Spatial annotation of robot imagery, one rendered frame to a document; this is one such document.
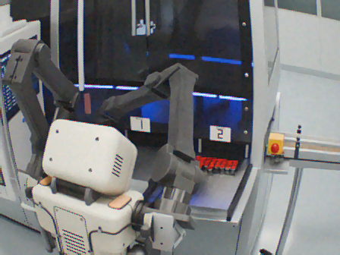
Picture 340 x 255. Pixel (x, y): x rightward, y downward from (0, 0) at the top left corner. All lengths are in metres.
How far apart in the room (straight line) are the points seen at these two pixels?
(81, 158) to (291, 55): 5.56
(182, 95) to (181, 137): 0.15
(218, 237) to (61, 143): 1.25
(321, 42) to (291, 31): 0.55
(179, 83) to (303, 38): 5.12
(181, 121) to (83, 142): 0.29
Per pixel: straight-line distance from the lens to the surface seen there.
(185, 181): 1.01
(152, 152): 1.94
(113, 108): 1.61
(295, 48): 6.31
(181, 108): 1.16
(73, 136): 0.99
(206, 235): 2.08
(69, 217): 1.00
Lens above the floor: 1.78
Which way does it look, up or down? 25 degrees down
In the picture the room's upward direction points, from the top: 2 degrees counter-clockwise
